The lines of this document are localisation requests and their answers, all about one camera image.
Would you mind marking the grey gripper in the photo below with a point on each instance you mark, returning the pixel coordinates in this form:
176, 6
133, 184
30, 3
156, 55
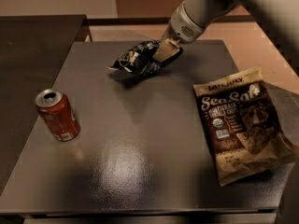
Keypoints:
183, 28

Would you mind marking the blue chip bag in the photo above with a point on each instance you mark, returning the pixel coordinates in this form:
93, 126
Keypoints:
138, 60

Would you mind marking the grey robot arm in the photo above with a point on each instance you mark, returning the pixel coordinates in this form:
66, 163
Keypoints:
279, 20

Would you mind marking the sea salt tortilla chip bag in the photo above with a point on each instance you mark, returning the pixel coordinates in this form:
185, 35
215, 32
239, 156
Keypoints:
241, 126

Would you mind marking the red coke can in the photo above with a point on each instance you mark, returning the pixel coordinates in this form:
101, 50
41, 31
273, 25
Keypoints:
55, 109

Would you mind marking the dark side table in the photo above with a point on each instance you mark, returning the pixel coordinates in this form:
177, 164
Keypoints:
32, 52

